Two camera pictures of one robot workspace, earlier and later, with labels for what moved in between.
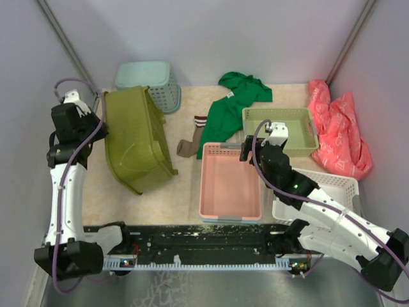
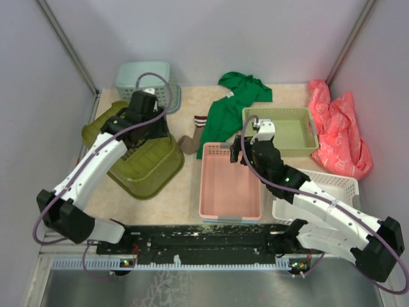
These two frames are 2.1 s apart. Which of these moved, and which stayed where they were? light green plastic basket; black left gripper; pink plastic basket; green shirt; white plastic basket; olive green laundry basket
Moved: black left gripper; olive green laundry basket
Stayed: light green plastic basket; white plastic basket; green shirt; pink plastic basket
